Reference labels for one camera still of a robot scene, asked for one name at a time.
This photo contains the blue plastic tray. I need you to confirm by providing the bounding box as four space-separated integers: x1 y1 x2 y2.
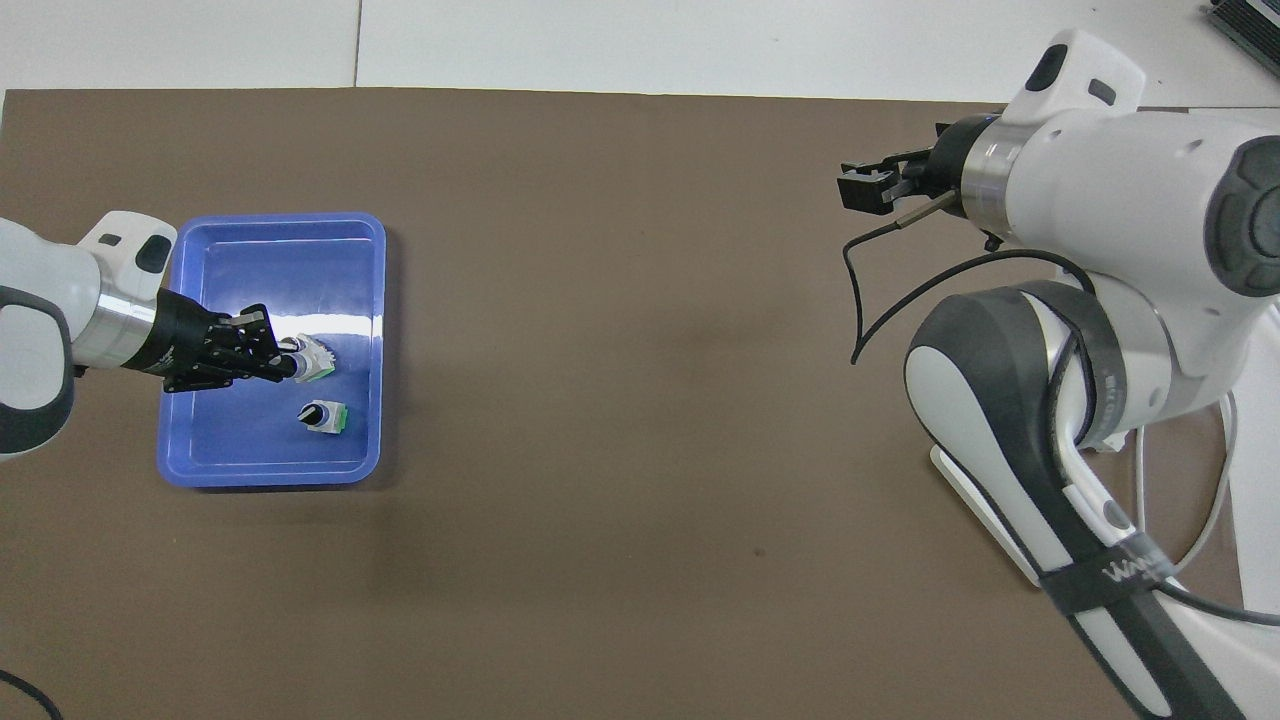
157 212 387 489

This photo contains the brown paper table mat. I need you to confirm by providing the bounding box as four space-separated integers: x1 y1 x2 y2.
0 88 1246 720

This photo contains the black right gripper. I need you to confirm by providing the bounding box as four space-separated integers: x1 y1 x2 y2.
838 118 976 213

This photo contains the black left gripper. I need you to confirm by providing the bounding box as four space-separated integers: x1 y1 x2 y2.
150 290 301 393

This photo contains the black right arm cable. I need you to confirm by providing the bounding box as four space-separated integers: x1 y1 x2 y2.
843 190 1096 366

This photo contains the green white selector switch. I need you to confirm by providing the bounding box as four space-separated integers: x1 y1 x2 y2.
280 338 337 384
299 399 349 438

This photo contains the dark grey ribbed device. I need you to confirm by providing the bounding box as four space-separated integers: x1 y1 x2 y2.
1205 0 1280 59

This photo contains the thin black cable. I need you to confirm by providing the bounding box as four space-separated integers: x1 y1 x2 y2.
0 668 63 720

